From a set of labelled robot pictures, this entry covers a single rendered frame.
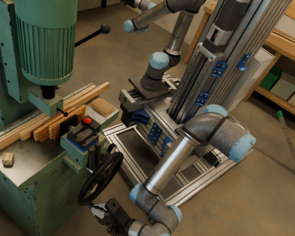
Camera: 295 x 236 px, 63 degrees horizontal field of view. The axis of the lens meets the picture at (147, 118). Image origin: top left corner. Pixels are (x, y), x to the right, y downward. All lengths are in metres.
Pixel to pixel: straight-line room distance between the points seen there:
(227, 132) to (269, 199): 1.86
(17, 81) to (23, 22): 0.30
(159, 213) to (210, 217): 1.29
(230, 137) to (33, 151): 0.78
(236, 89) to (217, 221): 1.13
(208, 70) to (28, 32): 0.92
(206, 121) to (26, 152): 0.72
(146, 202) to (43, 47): 0.65
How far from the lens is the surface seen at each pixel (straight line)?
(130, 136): 2.10
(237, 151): 0.90
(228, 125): 0.90
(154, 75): 1.55
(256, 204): 2.57
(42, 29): 0.79
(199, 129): 0.90
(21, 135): 1.10
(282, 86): 3.62
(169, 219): 0.97
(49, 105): 1.03
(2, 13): 0.94
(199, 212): 2.20
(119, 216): 0.97
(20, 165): 1.07
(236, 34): 1.36
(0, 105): 1.22
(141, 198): 0.97
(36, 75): 0.90
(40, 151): 1.10
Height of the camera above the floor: 1.80
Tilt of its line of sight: 44 degrees down
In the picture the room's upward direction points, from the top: 22 degrees clockwise
